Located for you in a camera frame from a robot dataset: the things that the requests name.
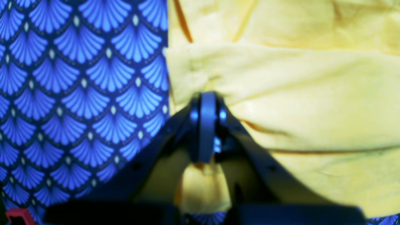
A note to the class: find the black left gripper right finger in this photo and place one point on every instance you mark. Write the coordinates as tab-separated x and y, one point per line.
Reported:
262	191

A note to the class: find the yellow T-shirt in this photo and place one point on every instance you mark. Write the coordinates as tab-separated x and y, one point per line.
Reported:
314	81

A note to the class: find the red and black clamp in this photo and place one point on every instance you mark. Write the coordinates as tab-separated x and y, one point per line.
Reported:
19	216

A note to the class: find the blue fan-pattern tablecloth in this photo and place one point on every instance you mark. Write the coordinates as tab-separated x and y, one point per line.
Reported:
84	88

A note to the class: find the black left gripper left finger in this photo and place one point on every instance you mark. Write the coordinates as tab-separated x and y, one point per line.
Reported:
143	192

